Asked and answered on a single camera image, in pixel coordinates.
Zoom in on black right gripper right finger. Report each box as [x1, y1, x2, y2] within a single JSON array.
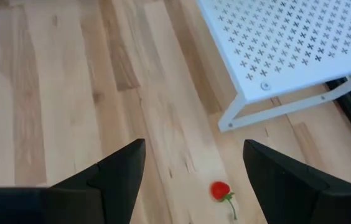
[[243, 139, 351, 224]]

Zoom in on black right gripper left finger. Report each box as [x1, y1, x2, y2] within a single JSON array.
[[0, 138, 147, 224]]

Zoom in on red strawberry with long stem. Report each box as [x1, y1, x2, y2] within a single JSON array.
[[209, 180, 238, 220]]

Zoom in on white perforated shelf riser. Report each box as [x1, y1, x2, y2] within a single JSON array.
[[195, 0, 351, 133]]

